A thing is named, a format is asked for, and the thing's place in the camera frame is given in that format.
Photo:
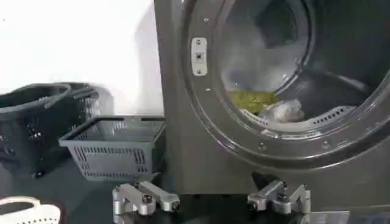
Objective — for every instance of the grey dryer with round opening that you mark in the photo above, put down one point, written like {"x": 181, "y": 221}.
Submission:
{"x": 213, "y": 128}

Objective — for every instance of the green garment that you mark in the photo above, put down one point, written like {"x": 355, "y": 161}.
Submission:
{"x": 251, "y": 100}

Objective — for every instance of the grey plastic laundry basket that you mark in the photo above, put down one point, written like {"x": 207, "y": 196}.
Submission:
{"x": 117, "y": 150}

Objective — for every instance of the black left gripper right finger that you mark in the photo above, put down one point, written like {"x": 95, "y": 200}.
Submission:
{"x": 278, "y": 198}

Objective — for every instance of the white door latch plate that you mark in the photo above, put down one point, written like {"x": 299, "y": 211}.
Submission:
{"x": 199, "y": 56}

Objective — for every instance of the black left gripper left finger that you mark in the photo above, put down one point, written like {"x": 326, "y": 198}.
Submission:
{"x": 138, "y": 198}

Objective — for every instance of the white garment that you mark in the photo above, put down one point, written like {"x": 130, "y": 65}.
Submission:
{"x": 283, "y": 112}

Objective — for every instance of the black plastic laundry basket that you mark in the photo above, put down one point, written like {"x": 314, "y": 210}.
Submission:
{"x": 33, "y": 128}

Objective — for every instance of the white plastic laundry basket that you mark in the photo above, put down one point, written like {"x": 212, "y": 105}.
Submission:
{"x": 26, "y": 211}

